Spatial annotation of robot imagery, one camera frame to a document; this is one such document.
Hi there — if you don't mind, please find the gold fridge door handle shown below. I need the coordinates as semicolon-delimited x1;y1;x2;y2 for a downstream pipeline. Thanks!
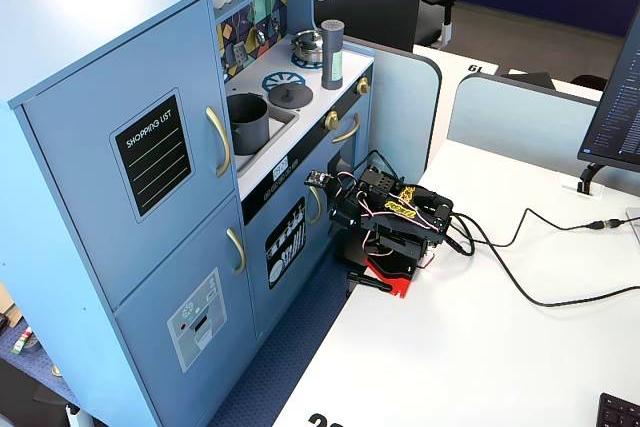
205;105;233;179

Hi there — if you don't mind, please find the red green white packet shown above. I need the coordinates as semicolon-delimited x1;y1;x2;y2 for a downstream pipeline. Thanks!
10;326;34;356

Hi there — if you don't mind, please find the blue oven door with window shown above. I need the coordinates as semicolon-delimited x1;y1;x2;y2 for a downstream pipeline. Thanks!
327;91;375;181

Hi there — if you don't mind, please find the tall blue fridge door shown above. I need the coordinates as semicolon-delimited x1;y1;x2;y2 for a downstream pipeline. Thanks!
22;0;236;311

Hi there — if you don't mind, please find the lit computer monitor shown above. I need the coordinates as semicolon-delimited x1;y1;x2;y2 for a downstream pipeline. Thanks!
577;6;640;173

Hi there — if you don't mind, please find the dark gray pot lid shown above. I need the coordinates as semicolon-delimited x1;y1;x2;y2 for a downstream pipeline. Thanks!
267;82;314;110

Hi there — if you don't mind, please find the gold freezer door handle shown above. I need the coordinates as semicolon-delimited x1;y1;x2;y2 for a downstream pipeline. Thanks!
225;227;247;277

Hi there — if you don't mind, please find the blue freezer door with dispenser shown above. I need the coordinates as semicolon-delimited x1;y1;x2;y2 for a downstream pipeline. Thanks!
113;194;259;427

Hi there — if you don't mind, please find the gold dishwasher door handle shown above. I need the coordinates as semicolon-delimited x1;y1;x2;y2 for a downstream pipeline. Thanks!
308;185;324;226

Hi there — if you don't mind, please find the thick black cable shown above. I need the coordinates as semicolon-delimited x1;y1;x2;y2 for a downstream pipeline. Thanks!
449;214;640;308

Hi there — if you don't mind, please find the dark gray cooking pot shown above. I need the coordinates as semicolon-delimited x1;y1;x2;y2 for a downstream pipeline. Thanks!
226;92;271;157

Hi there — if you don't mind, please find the thin black cable with plug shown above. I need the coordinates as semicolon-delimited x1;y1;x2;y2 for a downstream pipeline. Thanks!
467;207;627;248

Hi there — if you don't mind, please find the gold oven door handle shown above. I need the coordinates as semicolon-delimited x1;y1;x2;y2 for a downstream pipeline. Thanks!
331;113;362;144

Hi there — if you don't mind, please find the black table clamp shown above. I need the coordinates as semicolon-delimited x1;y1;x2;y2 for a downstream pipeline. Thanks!
346;270;394;296

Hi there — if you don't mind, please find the gray sink basin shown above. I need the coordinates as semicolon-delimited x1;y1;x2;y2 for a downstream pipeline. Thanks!
232;105;301;173

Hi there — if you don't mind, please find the shiny steel pot with lid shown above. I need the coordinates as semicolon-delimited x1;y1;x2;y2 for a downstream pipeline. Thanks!
290;29;325;64

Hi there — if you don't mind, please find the black Dell monitor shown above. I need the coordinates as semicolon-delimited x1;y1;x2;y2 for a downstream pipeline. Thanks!
312;0;424;53

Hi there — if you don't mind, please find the blue wooden toy kitchen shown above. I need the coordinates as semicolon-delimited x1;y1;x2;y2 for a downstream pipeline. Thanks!
0;0;376;427

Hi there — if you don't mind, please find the black keyboard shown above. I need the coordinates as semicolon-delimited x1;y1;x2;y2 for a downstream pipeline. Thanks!
597;391;640;427

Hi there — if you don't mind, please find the black camera cable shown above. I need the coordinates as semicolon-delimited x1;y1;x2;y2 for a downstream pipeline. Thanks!
351;148;404;183

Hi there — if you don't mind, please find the light blue desk divider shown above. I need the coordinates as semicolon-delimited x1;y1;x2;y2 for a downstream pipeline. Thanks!
447;72;601;183
344;35;444;183

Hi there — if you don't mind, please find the gray salt shaker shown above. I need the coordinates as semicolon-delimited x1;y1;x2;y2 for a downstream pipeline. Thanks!
320;19;346;91

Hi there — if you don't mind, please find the red robot base mount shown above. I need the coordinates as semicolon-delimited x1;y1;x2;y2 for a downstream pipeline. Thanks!
364;254;417;298

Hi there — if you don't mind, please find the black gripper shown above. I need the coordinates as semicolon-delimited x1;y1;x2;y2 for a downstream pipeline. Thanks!
327;177;375;237

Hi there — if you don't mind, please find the black shopping list board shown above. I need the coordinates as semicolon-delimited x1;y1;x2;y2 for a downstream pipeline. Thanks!
109;88;195;224

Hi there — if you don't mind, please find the blue dishwasher door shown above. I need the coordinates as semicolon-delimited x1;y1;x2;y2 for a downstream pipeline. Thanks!
243;159;349;343

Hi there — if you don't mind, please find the brown cardboard box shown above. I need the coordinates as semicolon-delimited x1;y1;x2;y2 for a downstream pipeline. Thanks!
0;282;24;332

